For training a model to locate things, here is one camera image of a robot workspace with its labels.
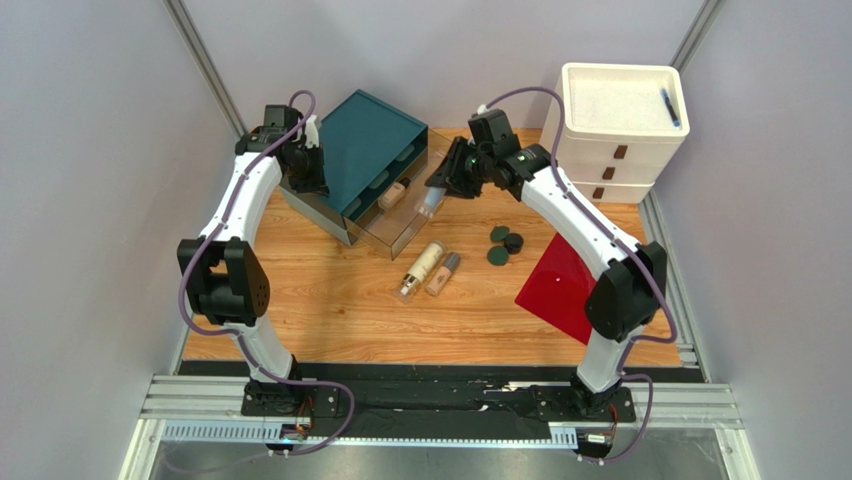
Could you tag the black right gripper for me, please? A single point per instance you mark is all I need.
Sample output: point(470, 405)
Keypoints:
point(460, 171)

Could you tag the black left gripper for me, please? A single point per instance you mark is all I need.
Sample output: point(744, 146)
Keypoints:
point(319, 184)

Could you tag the clear glass foundation bottle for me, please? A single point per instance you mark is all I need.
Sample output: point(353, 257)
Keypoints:
point(431, 202)

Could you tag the beige foundation bottle black cap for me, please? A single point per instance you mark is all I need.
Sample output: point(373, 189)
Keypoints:
point(394, 194)

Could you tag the clear drawer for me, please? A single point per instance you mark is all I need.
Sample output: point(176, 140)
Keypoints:
point(389, 232)

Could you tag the cream white pump bottle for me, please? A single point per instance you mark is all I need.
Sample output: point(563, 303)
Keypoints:
point(420, 269)

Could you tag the beige tube grey cap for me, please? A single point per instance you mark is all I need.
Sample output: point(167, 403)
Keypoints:
point(444, 272)

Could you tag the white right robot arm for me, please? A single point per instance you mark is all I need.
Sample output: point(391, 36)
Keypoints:
point(630, 277)

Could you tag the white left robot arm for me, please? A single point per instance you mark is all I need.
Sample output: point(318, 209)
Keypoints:
point(224, 290)

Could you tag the teal drawer organizer box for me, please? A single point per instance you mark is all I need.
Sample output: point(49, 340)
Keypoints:
point(368, 144)

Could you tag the green round compact upper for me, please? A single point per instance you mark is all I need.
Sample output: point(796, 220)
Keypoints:
point(499, 233)

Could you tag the green round compact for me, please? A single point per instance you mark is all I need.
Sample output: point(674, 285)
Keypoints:
point(499, 233)
point(498, 255)

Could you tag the black round jar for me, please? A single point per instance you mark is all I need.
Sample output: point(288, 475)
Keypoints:
point(513, 243)

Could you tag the green round compact lower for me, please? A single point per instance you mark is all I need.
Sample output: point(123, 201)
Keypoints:
point(498, 255)

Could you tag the white three-drawer cabinet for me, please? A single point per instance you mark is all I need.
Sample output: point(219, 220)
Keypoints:
point(613, 136)

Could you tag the blue pen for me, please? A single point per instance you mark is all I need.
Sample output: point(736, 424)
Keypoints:
point(675, 119)

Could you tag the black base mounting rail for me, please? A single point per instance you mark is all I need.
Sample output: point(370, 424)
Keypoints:
point(437, 402)

